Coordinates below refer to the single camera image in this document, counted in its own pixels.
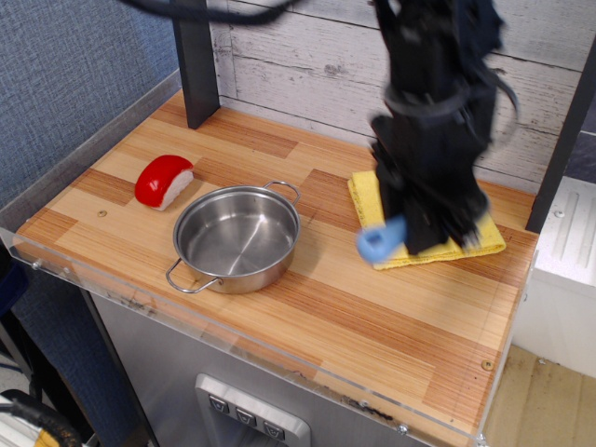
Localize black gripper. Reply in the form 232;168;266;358
372;88;494;255

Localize blue handled grey spoon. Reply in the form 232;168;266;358
356;215;407;264

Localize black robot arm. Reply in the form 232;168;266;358
371;1;503;259

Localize stainless steel pot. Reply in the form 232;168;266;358
166;181;301;294

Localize folded yellow cloth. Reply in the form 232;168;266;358
347;171;506;270

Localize white grooved block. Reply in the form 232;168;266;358
533;175;596;286

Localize silver dispenser button panel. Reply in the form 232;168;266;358
195;373;311;446

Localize clear acrylic table guard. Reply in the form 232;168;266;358
1;74;536;446

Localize dark grey right post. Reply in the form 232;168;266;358
525;46;595;234

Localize dark grey post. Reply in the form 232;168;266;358
525;46;595;234
172;19;220;129

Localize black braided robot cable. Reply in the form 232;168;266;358
115;0;299;25

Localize dark grey left post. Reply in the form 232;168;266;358
172;19;220;129

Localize black and yellow cable bundle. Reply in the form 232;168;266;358
0;388;85;447

